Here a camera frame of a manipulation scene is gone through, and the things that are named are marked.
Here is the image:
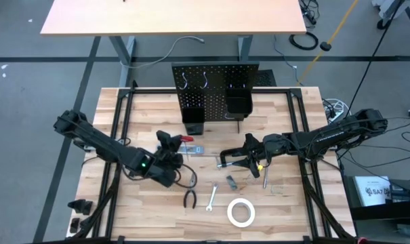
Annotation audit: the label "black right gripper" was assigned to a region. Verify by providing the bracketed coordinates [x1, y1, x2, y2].
[231, 133, 293, 179]

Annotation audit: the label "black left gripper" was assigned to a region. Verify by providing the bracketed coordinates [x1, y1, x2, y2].
[146, 130, 184, 188]

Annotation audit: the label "black C-clamp silver screw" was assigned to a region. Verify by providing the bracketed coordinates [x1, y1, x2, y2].
[216, 146, 251, 170]

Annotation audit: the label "grey torpedo level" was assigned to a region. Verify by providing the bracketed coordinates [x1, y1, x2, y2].
[177, 145, 205, 154]

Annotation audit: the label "small black rectangular block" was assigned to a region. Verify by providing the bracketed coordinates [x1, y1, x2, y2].
[226, 174, 239, 191]

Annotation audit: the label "black-handled long-nose pliers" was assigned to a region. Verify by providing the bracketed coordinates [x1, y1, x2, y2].
[182, 168, 198, 209]

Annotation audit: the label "silver combination wrench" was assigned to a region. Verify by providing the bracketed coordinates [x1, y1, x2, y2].
[205, 182, 220, 212]

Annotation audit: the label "white tape roll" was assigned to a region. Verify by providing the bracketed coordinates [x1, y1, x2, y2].
[226, 197, 256, 228]

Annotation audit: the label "tall narrow black bin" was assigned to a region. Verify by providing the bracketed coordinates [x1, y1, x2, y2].
[181, 107, 206, 136]

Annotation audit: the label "wide black bin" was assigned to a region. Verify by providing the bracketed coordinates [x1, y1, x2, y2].
[224, 87, 254, 120]

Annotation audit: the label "black perforated pegboard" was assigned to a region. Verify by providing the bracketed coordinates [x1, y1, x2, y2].
[171, 61, 260, 135]

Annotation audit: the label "black perforated cabinet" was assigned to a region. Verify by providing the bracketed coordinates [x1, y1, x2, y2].
[253, 69, 278, 87]

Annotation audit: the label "large black printed part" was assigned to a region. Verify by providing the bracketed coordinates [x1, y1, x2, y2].
[66, 199, 94, 216]

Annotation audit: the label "light wooden desk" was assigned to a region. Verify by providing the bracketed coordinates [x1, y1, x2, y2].
[40, 0, 308, 87]

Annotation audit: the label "small black printed part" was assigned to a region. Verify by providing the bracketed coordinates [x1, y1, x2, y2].
[68, 218, 81, 235]

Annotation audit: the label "white printed manual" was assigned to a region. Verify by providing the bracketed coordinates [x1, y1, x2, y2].
[354, 175, 392, 207]

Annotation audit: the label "black storage box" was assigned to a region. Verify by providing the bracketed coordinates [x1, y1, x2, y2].
[342, 174, 410, 244]

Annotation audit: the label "white machine housing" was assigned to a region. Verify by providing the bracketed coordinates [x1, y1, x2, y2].
[371, 0, 406, 20]

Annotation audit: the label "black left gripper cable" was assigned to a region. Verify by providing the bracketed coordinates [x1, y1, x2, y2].
[176, 163, 199, 190]

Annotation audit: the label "grey loose cable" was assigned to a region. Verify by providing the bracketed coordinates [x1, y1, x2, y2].
[119, 35, 206, 70]

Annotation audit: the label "white power strip with cables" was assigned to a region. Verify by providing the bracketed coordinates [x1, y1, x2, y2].
[321, 97, 352, 123]

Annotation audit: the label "black coiled cable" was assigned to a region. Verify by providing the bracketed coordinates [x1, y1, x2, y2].
[288, 31, 320, 52]

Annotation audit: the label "black cable bundle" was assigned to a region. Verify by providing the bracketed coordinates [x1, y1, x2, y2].
[298, 0, 321, 26]

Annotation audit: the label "thin black cables tangle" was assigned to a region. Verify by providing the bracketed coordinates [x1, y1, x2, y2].
[336, 115, 410, 170]

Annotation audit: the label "long black cable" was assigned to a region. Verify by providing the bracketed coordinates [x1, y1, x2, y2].
[346, 0, 406, 111]

